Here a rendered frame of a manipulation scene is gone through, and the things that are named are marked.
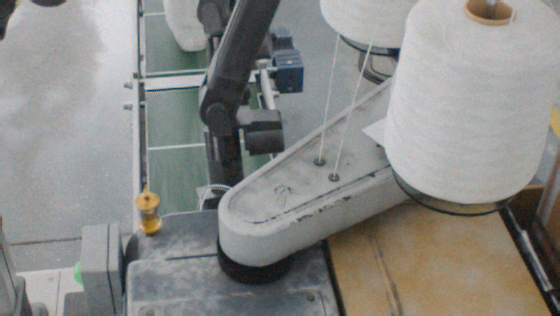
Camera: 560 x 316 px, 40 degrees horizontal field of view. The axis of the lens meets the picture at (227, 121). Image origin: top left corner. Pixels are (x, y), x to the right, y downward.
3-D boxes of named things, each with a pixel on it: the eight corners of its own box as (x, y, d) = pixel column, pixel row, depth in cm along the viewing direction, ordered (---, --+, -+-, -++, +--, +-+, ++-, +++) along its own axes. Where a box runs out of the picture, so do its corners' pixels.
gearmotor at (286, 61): (254, 51, 311) (254, 20, 302) (291, 48, 312) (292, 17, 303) (265, 96, 288) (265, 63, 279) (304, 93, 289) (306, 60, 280)
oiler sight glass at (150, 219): (139, 215, 93) (136, 195, 91) (159, 213, 94) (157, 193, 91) (139, 230, 91) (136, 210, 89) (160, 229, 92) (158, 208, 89)
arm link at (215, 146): (203, 119, 126) (201, 127, 121) (245, 114, 126) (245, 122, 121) (208, 159, 128) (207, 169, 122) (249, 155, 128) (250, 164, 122)
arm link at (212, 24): (211, 7, 155) (199, 4, 147) (267, -3, 152) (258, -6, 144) (220, 66, 156) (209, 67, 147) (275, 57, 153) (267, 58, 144)
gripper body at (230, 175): (264, 200, 124) (259, 156, 122) (201, 210, 123) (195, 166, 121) (255, 188, 130) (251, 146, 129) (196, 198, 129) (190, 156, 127)
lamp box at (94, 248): (92, 272, 101) (82, 224, 95) (126, 269, 101) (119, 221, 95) (89, 319, 95) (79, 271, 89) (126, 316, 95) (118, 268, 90)
